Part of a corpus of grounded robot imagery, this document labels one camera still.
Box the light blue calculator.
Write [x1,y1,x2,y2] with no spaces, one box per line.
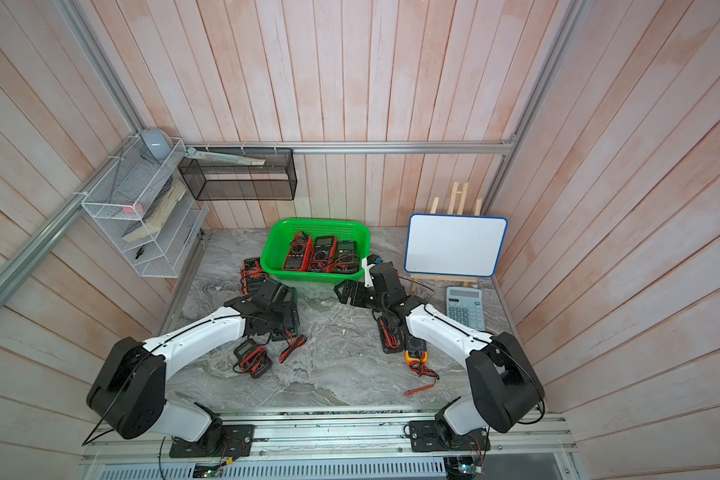
[446,286,485,331]

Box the small black red multimeter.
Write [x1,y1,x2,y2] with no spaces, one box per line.
[233,338,272,379]

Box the white wire wall shelf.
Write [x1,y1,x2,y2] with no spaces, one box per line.
[82,133,208,278]

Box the green plastic basket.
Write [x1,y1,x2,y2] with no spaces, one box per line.
[260,218,371,285]

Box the wooden easel stand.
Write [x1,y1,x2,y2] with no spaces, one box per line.
[404,182,480,288]

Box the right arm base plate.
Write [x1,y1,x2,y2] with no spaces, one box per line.
[404,420,490,454]

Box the book in wire shelf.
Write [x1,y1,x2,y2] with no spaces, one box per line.
[122,177,187,243]

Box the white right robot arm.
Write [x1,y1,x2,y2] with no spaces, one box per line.
[334,263,546,437]

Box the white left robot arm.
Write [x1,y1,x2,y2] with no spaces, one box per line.
[86,279,299,443]

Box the orange multimeter at left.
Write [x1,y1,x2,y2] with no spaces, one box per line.
[240,257,269,295]

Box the large red Aneng multimeter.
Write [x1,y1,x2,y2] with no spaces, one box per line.
[307,235,338,273]

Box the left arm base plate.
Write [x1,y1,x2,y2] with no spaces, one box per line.
[169,424,255,460]

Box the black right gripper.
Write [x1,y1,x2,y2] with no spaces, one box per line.
[335,280,391,315]

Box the grey computer mouse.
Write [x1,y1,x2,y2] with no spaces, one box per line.
[140,128,173,162]

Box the black mesh wall basket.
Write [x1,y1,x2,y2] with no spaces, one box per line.
[179,147,298,201]

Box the black multimeter with red leads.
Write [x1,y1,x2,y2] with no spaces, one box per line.
[375,315,404,354]

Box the red clamp multimeter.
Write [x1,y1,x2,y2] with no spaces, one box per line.
[282,231,313,272]

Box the red loose test probe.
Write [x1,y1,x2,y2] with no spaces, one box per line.
[404,378,438,396]

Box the yellow clamp meter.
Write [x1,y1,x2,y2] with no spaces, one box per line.
[405,336,428,364]

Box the blue framed whiteboard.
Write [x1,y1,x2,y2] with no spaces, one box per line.
[404,214,508,277]

